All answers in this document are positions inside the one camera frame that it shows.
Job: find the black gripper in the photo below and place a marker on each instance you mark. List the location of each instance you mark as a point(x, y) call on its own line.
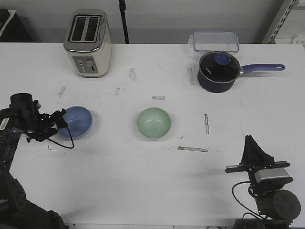
point(252, 151)
point(41, 127)

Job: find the blue bowl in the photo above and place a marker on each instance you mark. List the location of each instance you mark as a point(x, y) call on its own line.
point(79, 120)

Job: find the green bowl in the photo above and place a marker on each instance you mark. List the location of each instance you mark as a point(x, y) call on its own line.
point(154, 123)

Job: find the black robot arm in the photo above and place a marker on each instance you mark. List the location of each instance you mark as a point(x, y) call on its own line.
point(22, 118)
point(277, 208)

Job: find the silver two-slot toaster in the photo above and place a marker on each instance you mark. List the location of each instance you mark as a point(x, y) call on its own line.
point(88, 43)

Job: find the dark blue saucepan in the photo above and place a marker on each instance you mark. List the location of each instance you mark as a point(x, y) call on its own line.
point(223, 87)

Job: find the glass pot lid blue knob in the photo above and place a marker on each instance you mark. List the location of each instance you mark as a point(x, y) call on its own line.
point(219, 67)

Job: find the clear plastic container blue rim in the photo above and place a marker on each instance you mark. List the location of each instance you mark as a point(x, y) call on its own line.
point(208, 41)

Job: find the black tripod pole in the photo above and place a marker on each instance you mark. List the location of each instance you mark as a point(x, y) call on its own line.
point(122, 8)

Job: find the grey metal shelf rack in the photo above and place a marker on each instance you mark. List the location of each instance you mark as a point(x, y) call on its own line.
point(288, 26)

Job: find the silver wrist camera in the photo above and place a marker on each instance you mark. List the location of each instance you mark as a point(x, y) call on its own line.
point(272, 174)

